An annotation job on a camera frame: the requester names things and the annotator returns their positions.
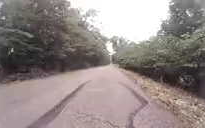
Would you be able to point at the grey-brown asphalt road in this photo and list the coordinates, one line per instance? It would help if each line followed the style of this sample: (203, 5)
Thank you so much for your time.
(96, 96)

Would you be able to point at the row of trees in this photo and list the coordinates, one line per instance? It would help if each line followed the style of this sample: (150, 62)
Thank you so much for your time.
(40, 36)
(170, 50)

